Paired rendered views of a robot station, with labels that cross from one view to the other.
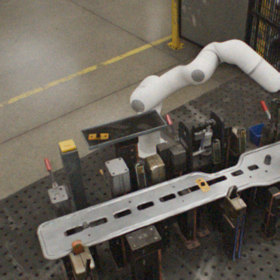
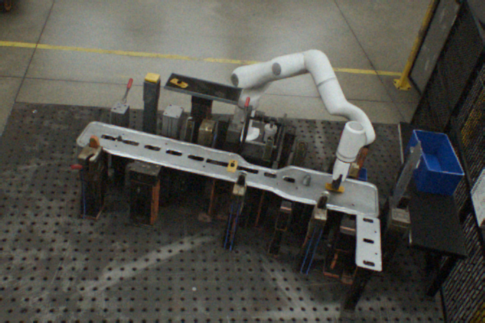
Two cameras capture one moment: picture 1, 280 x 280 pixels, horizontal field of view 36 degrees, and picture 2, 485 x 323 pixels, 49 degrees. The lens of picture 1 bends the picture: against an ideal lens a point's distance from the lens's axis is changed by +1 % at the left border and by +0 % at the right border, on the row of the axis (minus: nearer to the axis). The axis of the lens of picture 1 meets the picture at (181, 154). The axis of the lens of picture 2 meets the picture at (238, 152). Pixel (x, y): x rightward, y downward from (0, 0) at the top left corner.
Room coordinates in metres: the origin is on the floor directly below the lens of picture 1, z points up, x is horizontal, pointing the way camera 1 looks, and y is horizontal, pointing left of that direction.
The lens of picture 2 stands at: (-0.26, -1.02, 2.53)
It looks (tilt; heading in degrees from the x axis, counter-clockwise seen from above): 38 degrees down; 30
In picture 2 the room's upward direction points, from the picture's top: 10 degrees clockwise
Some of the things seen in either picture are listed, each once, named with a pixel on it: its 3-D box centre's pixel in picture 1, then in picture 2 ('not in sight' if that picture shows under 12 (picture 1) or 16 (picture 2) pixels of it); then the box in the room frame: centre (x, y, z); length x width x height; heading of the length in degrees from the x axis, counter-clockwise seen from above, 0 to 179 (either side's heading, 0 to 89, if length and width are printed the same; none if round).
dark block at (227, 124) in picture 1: (221, 156); (282, 163); (1.61, -0.20, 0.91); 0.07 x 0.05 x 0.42; 26
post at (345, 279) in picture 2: not in sight; (357, 254); (1.41, -0.74, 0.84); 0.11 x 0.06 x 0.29; 26
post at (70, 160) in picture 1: (76, 184); (150, 116); (1.40, 0.49, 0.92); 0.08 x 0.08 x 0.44; 26
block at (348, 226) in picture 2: not in sight; (339, 248); (1.38, -0.66, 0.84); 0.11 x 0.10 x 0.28; 26
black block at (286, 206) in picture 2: (272, 214); (280, 230); (1.28, -0.42, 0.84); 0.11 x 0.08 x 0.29; 26
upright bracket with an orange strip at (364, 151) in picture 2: not in sight; (353, 181); (1.70, -0.54, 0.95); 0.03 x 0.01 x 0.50; 116
